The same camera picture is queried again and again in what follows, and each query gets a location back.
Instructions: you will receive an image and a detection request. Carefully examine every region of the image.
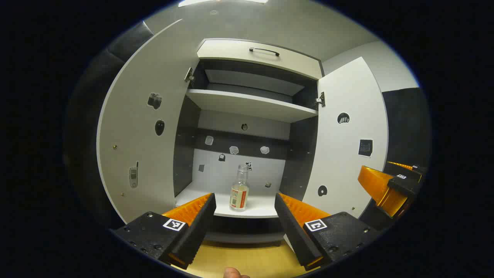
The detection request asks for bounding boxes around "white cabinet shelf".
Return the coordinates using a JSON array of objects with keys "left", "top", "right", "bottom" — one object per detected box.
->
[{"left": 186, "top": 89, "right": 319, "bottom": 123}]

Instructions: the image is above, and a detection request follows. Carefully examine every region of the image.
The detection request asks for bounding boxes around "grey and white cabinet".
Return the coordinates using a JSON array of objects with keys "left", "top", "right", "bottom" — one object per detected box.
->
[{"left": 173, "top": 38, "right": 325, "bottom": 247}]

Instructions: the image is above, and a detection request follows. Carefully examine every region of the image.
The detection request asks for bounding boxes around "black drawer handle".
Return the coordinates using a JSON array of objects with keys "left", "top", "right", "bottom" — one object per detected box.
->
[{"left": 249, "top": 47, "right": 280, "bottom": 57}]

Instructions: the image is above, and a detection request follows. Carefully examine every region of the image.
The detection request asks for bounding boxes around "white door with calendar sticker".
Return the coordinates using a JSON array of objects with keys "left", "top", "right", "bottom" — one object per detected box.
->
[{"left": 301, "top": 57, "right": 389, "bottom": 219}]

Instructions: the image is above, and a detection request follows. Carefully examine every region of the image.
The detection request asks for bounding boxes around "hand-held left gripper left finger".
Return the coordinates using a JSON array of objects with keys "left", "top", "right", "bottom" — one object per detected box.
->
[{"left": 112, "top": 192, "right": 217, "bottom": 270}]

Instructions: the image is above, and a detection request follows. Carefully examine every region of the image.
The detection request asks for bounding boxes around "white cabinet drawer front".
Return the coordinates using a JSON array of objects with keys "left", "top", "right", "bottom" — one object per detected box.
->
[{"left": 197, "top": 39, "right": 324, "bottom": 80}]

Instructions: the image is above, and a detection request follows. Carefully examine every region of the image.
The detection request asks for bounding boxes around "clear glass bottle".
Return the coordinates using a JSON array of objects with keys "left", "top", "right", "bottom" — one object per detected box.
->
[{"left": 229, "top": 164, "right": 250, "bottom": 212}]

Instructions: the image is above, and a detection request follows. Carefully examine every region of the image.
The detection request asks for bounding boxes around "white door with phone sticker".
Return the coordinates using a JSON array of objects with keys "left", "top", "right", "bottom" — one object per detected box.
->
[{"left": 96, "top": 19, "right": 202, "bottom": 225}]

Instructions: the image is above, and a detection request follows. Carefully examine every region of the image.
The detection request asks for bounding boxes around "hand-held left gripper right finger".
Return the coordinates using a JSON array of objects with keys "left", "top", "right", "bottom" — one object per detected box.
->
[{"left": 274, "top": 192, "right": 381, "bottom": 271}]

